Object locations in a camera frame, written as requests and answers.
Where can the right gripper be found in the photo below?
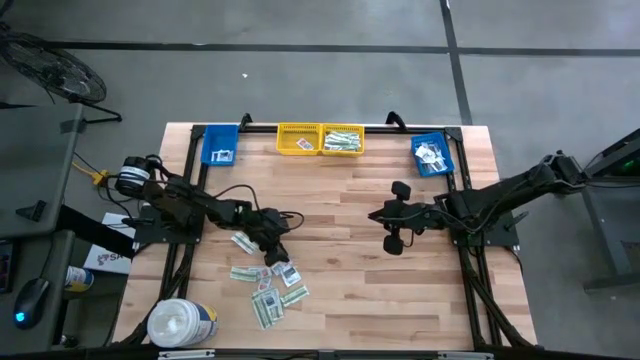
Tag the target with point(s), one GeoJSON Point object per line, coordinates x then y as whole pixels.
{"type": "Point", "coordinates": [410, 217]}

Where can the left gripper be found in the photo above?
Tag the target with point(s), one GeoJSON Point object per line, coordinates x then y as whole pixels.
{"type": "Point", "coordinates": [260, 227]}

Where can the white antiseptic towelette packet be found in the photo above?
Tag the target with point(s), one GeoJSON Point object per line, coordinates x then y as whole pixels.
{"type": "Point", "coordinates": [421, 150]}
{"type": "Point", "coordinates": [270, 299]}
{"type": "Point", "coordinates": [262, 272]}
{"type": "Point", "coordinates": [430, 166]}
{"type": "Point", "coordinates": [223, 156]}
{"type": "Point", "coordinates": [264, 284]}
{"type": "Point", "coordinates": [291, 275]}
{"type": "Point", "coordinates": [278, 268]}
{"type": "Point", "coordinates": [436, 156]}

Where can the green striped bandage packet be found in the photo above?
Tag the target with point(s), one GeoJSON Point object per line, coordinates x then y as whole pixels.
{"type": "Point", "coordinates": [334, 148]}
{"type": "Point", "coordinates": [260, 315]}
{"type": "Point", "coordinates": [242, 274]}
{"type": "Point", "coordinates": [295, 295]}
{"type": "Point", "coordinates": [345, 143]}
{"type": "Point", "coordinates": [278, 311]}
{"type": "Point", "coordinates": [245, 244]}
{"type": "Point", "coordinates": [342, 135]}

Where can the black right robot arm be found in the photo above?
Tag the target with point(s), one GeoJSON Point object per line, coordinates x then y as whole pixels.
{"type": "Point", "coordinates": [500, 197]}

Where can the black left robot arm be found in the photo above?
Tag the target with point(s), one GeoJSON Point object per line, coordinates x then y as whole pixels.
{"type": "Point", "coordinates": [165, 200]}

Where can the blue plastic basket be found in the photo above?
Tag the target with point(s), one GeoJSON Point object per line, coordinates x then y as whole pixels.
{"type": "Point", "coordinates": [447, 167]}
{"type": "Point", "coordinates": [220, 137]}

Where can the red label ointment packet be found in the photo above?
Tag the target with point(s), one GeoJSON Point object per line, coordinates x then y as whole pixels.
{"type": "Point", "coordinates": [304, 144]}

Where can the yellow plastic basket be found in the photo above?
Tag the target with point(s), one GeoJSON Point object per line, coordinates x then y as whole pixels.
{"type": "Point", "coordinates": [290, 131]}
{"type": "Point", "coordinates": [325, 129]}

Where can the white wipes canister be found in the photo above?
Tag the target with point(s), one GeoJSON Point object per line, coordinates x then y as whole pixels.
{"type": "Point", "coordinates": [180, 322]}

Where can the white printed cardboard box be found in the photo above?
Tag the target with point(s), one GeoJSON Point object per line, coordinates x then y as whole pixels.
{"type": "Point", "coordinates": [107, 255]}

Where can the white and yellow can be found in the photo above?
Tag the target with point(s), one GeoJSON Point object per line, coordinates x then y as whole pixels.
{"type": "Point", "coordinates": [79, 278]}

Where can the black metal equipment cart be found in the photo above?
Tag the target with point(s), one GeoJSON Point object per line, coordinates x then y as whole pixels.
{"type": "Point", "coordinates": [597, 167]}

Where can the black computer mouse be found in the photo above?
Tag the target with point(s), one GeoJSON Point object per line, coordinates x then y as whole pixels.
{"type": "Point", "coordinates": [31, 302]}

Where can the grey side desk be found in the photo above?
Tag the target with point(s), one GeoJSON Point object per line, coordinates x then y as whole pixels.
{"type": "Point", "coordinates": [30, 150]}

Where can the computer case with green lights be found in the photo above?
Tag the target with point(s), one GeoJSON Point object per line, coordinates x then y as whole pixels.
{"type": "Point", "coordinates": [629, 165]}

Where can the black keyboard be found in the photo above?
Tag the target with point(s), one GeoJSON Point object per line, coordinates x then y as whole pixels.
{"type": "Point", "coordinates": [5, 265]}

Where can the black floor fan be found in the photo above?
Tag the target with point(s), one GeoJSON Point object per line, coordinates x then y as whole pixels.
{"type": "Point", "coordinates": [55, 70]}

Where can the silver metal bracket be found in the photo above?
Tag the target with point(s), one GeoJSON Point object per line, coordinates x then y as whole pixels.
{"type": "Point", "coordinates": [186, 354]}
{"type": "Point", "coordinates": [465, 355]}

